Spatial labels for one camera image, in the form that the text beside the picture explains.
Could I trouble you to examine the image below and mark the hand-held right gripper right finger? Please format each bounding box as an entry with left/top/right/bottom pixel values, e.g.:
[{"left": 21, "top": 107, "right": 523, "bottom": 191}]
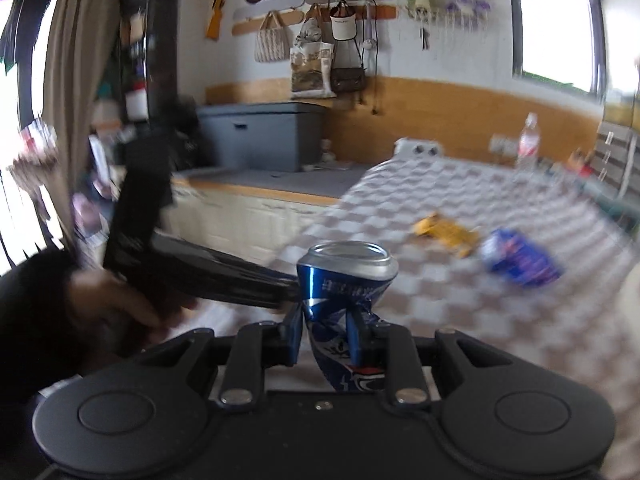
[{"left": 349, "top": 309, "right": 546, "bottom": 407}]

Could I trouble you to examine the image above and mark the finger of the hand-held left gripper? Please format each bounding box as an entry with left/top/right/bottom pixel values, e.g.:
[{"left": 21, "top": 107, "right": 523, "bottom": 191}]
[{"left": 152, "top": 230, "right": 302, "bottom": 310}]

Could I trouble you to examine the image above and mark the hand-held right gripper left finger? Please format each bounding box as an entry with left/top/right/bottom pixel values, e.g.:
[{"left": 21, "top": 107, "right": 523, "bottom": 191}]
[{"left": 100, "top": 305, "right": 304, "bottom": 407}]

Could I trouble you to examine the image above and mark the crushed blue drink can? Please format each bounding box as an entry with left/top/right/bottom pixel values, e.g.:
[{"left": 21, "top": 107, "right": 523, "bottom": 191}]
[{"left": 295, "top": 241, "right": 401, "bottom": 395}]

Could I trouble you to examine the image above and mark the brown shoulder bag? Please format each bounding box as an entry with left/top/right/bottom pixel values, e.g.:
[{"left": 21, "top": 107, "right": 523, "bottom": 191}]
[{"left": 330, "top": 67, "right": 366, "bottom": 93}]

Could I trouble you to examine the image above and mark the person's left hand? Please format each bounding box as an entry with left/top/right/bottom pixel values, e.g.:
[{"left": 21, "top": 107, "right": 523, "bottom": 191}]
[{"left": 67, "top": 267, "right": 201, "bottom": 348}]

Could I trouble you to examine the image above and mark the white cabinet with wooden top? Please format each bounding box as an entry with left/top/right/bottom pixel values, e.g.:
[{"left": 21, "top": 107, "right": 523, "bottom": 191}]
[{"left": 165, "top": 180, "right": 341, "bottom": 266}]

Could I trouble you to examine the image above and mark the yellow snack wrapper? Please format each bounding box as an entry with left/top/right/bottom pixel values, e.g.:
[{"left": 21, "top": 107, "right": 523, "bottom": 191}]
[{"left": 412, "top": 212, "right": 481, "bottom": 258}]

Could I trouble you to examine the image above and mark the grey fabric storage box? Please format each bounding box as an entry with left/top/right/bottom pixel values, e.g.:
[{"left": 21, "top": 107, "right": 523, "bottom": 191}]
[{"left": 197, "top": 102, "right": 326, "bottom": 173}]

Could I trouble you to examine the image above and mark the beige curtain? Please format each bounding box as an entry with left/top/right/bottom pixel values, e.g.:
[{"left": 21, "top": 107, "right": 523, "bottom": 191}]
[{"left": 42, "top": 0, "right": 121, "bottom": 196}]

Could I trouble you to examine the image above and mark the brown white checkered tablecloth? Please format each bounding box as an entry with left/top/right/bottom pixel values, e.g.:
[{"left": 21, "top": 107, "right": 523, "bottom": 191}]
[{"left": 195, "top": 155, "right": 640, "bottom": 480}]

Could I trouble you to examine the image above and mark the dark storage shelf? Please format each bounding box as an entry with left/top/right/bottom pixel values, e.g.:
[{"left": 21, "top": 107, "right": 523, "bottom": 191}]
[{"left": 117, "top": 0, "right": 178, "bottom": 126}]

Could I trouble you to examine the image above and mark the blue purple plastic bag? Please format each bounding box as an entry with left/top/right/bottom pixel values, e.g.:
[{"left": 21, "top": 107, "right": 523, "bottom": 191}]
[{"left": 480, "top": 228, "right": 563, "bottom": 288}]

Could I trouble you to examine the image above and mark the white space heater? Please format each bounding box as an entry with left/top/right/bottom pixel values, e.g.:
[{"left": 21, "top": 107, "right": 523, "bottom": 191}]
[{"left": 395, "top": 137, "right": 443, "bottom": 158}]

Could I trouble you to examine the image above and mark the printed canvas tote bag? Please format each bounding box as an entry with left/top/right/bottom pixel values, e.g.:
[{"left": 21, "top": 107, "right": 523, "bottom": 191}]
[{"left": 290, "top": 42, "right": 337, "bottom": 100}]

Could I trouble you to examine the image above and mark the white knit tote bag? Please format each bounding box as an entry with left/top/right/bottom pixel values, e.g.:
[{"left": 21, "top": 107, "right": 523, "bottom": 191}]
[{"left": 254, "top": 10, "right": 292, "bottom": 63}]

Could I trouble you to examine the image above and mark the yellow toy rifle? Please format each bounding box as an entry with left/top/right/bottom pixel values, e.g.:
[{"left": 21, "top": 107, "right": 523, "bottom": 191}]
[{"left": 206, "top": 0, "right": 236, "bottom": 41}]

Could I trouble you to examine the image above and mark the clear plastic water bottle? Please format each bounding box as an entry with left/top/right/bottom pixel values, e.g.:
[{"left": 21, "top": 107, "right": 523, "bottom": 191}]
[{"left": 516, "top": 112, "right": 542, "bottom": 171}]

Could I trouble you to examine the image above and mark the white bucket bag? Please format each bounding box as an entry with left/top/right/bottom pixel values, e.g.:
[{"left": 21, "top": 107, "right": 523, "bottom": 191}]
[{"left": 330, "top": 2, "right": 358, "bottom": 41}]

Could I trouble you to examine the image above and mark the small drawer organizer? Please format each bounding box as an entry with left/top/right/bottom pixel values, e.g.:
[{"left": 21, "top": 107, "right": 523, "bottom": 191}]
[{"left": 595, "top": 120, "right": 640, "bottom": 201}]

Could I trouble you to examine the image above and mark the dark framed window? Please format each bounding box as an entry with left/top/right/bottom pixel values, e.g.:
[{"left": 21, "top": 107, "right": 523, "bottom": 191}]
[{"left": 507, "top": 0, "right": 608, "bottom": 103}]

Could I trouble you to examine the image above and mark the black lanyard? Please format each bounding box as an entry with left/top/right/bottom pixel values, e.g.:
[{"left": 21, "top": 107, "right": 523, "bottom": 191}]
[{"left": 362, "top": 2, "right": 381, "bottom": 116}]

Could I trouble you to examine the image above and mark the white wire wall rack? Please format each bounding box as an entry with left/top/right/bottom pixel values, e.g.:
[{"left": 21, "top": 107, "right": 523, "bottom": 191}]
[{"left": 395, "top": 0, "right": 493, "bottom": 28}]

